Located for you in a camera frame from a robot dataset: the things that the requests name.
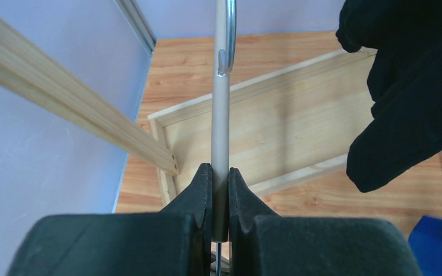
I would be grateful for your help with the blue white underwear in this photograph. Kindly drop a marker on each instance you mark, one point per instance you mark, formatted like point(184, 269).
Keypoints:
point(425, 241)

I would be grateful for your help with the black underwear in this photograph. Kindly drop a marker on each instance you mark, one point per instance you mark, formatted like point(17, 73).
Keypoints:
point(404, 82)

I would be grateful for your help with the wooden clip hanger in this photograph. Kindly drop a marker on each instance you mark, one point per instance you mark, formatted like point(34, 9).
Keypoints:
point(224, 55)

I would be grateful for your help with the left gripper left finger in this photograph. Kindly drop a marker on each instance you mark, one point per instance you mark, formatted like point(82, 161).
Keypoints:
point(174, 241)

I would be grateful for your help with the aluminium frame post left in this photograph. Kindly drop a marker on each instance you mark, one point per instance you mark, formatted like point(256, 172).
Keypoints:
point(138, 23)

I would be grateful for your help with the wooden clothes rack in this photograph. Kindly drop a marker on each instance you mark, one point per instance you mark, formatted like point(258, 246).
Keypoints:
point(287, 127)

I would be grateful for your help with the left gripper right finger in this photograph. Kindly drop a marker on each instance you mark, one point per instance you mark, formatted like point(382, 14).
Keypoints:
point(265, 243)

